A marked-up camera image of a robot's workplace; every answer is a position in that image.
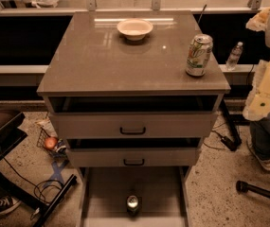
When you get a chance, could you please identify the dark green can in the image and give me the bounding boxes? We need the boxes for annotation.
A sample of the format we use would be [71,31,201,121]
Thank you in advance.
[126,195,140,216]

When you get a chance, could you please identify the grey drawer cabinet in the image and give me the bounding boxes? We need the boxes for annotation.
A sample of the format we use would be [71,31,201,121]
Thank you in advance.
[36,10,232,227]

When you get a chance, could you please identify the top grey drawer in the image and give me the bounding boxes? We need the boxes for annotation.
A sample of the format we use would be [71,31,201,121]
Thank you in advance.
[50,96,217,139]

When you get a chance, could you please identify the middle grey drawer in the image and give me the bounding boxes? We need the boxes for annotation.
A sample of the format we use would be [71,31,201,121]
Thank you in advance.
[66,138,201,167]

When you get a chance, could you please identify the bottom open grey drawer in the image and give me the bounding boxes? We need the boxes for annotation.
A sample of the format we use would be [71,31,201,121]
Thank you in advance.
[77,166,190,227]

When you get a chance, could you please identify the white green soda can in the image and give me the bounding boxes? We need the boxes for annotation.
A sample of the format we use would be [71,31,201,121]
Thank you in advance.
[186,34,213,77]

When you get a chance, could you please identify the white bowl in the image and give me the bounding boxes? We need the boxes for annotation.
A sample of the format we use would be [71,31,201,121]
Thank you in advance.
[117,19,153,41]

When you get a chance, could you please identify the red apple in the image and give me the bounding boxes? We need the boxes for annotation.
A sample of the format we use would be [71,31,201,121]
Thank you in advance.
[44,137,58,150]

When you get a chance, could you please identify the blue tape cross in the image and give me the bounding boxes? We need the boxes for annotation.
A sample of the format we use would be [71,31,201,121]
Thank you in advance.
[44,160,69,187]

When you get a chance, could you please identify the black stand leg right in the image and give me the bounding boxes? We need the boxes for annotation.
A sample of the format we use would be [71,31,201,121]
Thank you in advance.
[220,100,242,151]

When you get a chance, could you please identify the black stand leg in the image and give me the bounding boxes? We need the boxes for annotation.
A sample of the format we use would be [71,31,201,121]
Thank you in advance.
[33,174,77,227]
[220,100,242,151]

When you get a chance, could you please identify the clear water bottle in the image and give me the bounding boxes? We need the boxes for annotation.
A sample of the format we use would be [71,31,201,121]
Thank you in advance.
[225,42,243,71]

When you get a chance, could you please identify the black pole right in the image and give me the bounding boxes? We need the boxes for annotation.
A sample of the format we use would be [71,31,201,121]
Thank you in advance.
[236,181,270,199]

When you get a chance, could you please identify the black stand leg left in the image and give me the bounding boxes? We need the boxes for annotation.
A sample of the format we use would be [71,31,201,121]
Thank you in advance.
[33,174,77,227]

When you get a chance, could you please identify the black white sneaker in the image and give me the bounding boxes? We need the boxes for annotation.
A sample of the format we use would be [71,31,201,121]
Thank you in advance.
[0,196,21,216]

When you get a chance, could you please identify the wire basket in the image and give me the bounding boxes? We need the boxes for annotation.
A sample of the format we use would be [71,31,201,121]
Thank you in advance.
[37,130,66,159]

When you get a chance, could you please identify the black cable on floor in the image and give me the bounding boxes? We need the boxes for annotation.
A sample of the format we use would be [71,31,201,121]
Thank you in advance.
[2,156,66,206]

